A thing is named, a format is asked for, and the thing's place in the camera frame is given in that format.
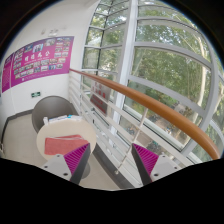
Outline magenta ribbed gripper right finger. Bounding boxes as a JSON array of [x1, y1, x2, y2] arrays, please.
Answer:
[[130, 142, 183, 187]]

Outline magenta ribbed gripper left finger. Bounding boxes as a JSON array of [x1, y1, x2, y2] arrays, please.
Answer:
[[42, 142, 92, 186]]

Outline red folded towel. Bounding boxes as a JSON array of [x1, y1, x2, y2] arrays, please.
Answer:
[[44, 135, 88, 155]]

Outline round white table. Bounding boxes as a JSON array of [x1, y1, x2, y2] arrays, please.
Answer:
[[36, 118, 96, 160]]

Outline white metal railing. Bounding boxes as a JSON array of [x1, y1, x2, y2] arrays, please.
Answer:
[[69, 71, 192, 189]]

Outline white box on table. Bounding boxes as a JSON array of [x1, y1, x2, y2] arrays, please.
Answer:
[[43, 115, 82, 125]]

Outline grey round-back chair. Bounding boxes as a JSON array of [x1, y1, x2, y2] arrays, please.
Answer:
[[32, 96, 77, 132]]

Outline red sign on railing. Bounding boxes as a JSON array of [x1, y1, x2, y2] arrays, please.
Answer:
[[90, 81, 111, 115]]

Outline wooden orange handrail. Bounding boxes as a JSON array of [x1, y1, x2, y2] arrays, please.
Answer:
[[70, 69, 221, 160]]

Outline green exit sign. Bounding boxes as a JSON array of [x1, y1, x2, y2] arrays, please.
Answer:
[[31, 92, 41, 98]]

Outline large magenta wall poster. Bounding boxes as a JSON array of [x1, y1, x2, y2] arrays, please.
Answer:
[[11, 36, 74, 87]]

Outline small magenta wall poster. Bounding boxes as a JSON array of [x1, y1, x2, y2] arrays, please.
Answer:
[[2, 54, 13, 92]]

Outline large curved window frame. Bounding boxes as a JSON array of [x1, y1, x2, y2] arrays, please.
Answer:
[[81, 0, 224, 162]]

